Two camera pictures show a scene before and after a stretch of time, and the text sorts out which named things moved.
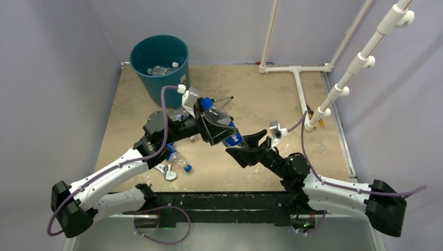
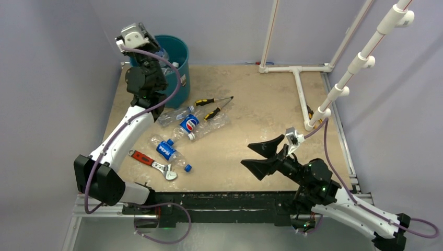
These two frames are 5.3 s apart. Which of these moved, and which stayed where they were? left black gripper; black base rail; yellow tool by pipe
Moved: left black gripper
Stayed: yellow tool by pipe; black base rail
